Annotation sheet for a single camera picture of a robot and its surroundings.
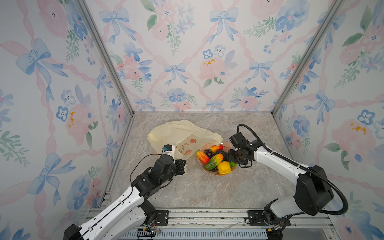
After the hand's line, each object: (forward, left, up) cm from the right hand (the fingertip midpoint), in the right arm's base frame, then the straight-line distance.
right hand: (231, 158), depth 87 cm
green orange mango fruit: (-4, +11, +4) cm, 12 cm away
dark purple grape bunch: (+4, +13, -1) cm, 13 cm away
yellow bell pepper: (-7, +5, +2) cm, 9 cm away
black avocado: (+1, +3, +2) cm, 4 cm away
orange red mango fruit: (0, +17, +2) cm, 17 cm away
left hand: (-7, +25, +11) cm, 28 cm away
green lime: (-4, 0, +2) cm, 5 cm away
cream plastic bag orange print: (+5, +25, +14) cm, 29 cm away
